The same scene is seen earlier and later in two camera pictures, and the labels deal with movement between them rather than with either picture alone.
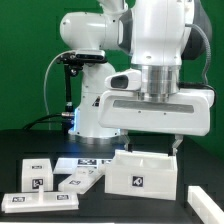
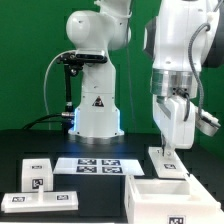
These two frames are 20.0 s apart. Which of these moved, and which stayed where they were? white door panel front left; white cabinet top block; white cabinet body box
Moved: white cabinet body box
Stayed: white door panel front left; white cabinet top block
